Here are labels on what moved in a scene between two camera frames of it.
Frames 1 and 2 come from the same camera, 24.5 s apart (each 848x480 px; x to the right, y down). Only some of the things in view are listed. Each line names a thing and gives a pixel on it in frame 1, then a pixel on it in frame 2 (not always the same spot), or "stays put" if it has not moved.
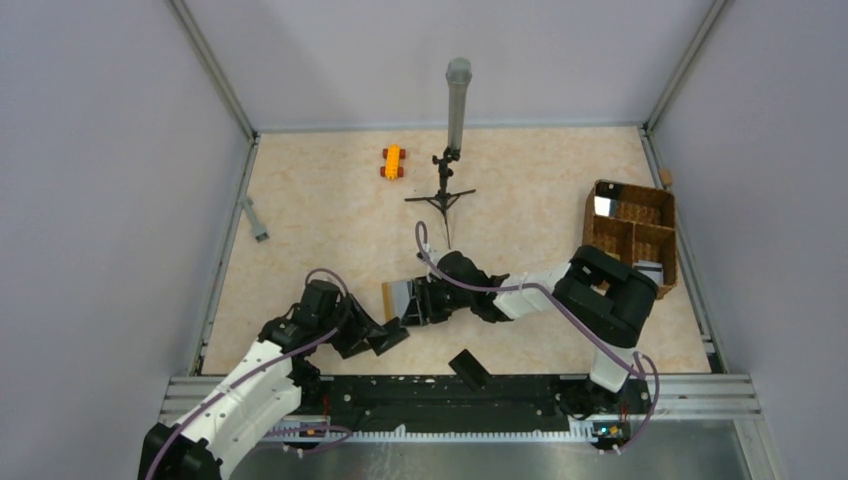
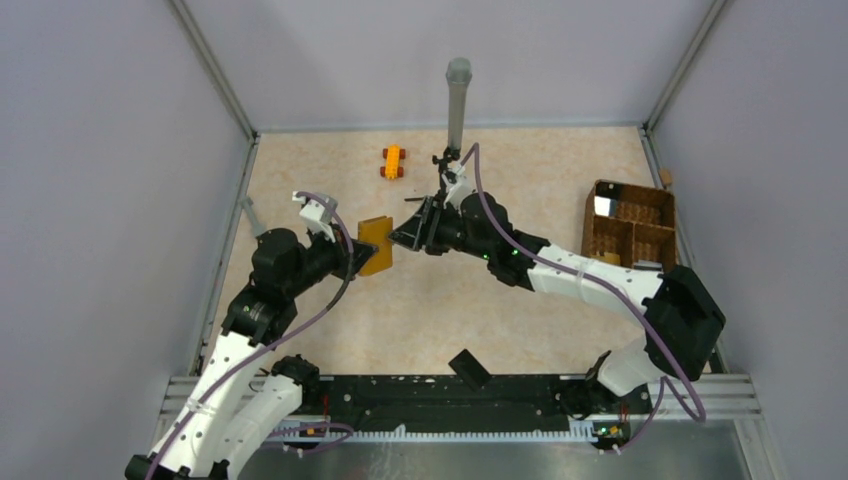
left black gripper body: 356,328 -> 319,259
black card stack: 606,198 stays put
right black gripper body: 440,299 -> 448,232
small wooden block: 666,176 stays put
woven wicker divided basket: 636,224 stays put
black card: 466,366 stays put
